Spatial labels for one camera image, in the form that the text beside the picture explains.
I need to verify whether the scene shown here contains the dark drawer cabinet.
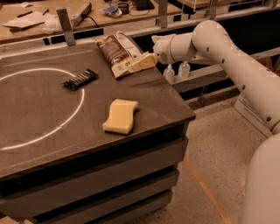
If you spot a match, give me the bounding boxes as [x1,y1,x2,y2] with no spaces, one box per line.
[0,43,194,224]

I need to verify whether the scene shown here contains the brown chip bag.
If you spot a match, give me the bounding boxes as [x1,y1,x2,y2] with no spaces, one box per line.
[95,32,144,78]

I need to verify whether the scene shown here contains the grey power strip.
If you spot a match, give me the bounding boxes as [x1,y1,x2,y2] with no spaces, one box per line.
[71,2,92,26]

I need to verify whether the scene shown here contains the metal bracket post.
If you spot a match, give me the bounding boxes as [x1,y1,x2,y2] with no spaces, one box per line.
[158,0,168,28]
[56,8,75,46]

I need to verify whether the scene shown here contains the yellow sponge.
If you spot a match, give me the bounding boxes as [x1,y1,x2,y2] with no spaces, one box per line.
[102,99,138,135]

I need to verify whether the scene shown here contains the clear sanitizer bottle right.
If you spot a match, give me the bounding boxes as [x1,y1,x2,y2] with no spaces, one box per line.
[178,61,190,78]

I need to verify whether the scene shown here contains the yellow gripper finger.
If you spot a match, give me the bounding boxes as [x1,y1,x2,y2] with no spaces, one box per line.
[133,52,155,65]
[128,55,158,73]

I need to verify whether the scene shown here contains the white papers on desk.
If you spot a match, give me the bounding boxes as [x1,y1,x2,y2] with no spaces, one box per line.
[3,11,46,28]

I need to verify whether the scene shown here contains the metal bracket post left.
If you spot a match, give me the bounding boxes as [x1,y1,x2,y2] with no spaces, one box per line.
[56,8,75,46]

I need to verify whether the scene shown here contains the metal bracket post middle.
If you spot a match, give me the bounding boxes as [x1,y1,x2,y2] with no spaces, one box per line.
[158,0,168,28]

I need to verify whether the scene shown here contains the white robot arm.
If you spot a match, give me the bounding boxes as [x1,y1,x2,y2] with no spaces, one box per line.
[130,85,267,224]

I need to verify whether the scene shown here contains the clear sanitizer bottle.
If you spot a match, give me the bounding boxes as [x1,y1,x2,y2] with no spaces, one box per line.
[178,61,190,78]
[164,64,175,84]

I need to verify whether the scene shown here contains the black keyboard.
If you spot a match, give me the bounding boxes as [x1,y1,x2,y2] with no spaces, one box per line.
[132,0,155,11]

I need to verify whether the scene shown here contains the wooden background desk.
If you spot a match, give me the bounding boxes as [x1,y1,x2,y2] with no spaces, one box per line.
[0,0,183,45]

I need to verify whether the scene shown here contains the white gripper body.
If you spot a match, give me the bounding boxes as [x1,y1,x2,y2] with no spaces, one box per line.
[151,34,175,65]

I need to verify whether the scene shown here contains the clear sanitizer bottle left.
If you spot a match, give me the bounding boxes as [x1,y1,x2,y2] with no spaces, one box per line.
[164,64,175,84]

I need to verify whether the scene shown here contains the blue white tape dispenser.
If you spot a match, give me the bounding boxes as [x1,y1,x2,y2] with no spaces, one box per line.
[101,4,123,18]

